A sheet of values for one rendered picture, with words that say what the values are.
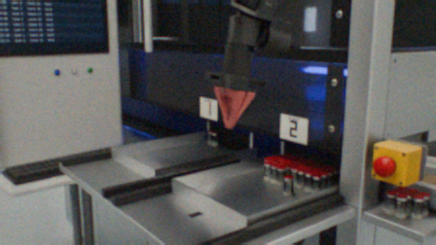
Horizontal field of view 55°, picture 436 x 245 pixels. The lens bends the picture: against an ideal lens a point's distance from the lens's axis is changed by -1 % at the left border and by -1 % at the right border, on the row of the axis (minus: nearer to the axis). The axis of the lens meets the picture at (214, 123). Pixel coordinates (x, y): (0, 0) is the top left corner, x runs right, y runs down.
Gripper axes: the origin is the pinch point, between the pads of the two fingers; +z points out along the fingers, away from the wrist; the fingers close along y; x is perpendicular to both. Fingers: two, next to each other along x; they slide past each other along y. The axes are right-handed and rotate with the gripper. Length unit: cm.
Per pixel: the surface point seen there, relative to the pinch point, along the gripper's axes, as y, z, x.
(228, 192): 12.4, 17.5, 10.8
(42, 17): -10, -20, 88
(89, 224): 19, 59, 99
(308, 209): 16.3, 15.0, -9.1
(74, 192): 11, 45, 98
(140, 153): 12, 18, 52
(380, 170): 22.1, 4.4, -19.2
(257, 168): 28.5, 14.1, 18.3
